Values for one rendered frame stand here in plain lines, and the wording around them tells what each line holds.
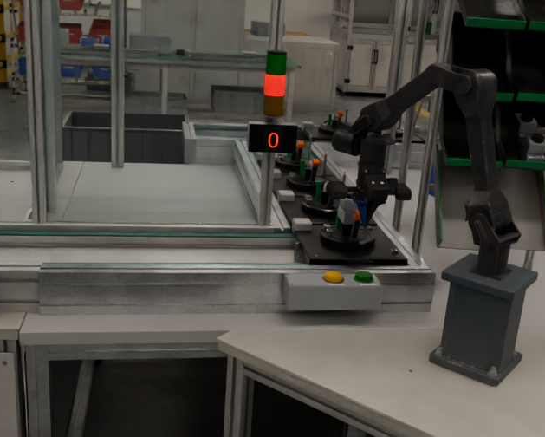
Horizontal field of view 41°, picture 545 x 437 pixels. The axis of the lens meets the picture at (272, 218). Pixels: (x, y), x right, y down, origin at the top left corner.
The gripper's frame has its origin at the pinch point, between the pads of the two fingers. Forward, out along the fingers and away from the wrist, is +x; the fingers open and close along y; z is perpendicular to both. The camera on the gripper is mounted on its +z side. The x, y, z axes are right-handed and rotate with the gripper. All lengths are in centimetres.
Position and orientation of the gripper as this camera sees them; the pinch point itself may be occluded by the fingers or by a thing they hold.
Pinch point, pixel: (366, 212)
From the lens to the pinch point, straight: 166.3
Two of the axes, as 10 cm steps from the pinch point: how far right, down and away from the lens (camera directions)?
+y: 9.9, 0.2, 1.4
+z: 1.3, 3.3, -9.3
